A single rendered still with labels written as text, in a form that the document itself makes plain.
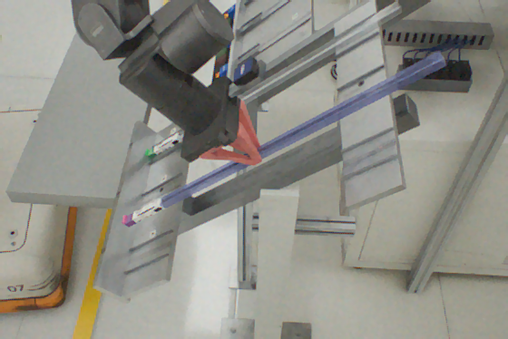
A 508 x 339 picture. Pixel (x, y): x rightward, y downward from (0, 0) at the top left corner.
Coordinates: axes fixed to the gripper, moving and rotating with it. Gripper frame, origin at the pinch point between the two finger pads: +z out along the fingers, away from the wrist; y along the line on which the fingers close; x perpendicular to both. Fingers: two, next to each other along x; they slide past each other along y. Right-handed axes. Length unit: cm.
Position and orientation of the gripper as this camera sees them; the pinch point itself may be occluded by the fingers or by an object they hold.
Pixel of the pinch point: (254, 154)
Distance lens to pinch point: 70.7
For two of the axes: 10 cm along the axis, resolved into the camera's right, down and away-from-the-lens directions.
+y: 0.5, -7.7, 6.4
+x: -7.4, 4.0, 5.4
